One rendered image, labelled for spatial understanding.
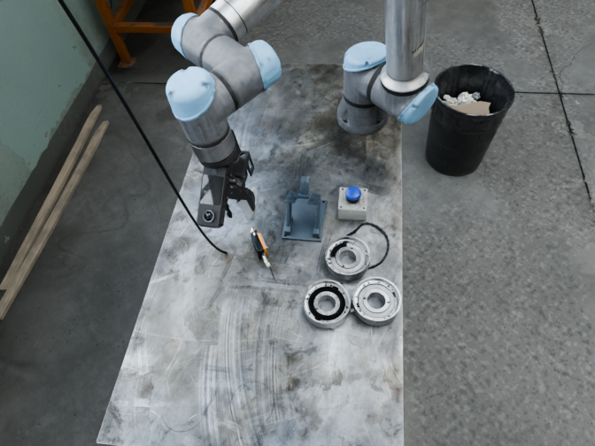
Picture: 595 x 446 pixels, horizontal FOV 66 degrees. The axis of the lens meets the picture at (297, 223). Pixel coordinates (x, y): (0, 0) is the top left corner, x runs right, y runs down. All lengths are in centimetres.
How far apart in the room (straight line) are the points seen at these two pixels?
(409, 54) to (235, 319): 70
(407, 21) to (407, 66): 12
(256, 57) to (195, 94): 13
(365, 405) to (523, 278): 129
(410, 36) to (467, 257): 125
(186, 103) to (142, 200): 171
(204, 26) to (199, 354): 66
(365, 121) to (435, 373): 100
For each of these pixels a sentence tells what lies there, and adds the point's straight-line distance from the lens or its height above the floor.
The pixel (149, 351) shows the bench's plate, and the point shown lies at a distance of 109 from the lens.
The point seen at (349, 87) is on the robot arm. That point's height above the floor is 94.
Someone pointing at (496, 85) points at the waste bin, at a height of 37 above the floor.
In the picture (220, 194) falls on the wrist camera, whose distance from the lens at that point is 84.
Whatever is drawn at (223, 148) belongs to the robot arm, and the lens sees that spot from 79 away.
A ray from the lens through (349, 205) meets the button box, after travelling 113.
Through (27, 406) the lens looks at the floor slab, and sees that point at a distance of 215.
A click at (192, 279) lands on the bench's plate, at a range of 113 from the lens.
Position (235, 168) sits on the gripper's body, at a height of 111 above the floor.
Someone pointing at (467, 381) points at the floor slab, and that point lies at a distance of 189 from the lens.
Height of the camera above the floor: 176
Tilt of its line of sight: 56 degrees down
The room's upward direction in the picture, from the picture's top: 7 degrees counter-clockwise
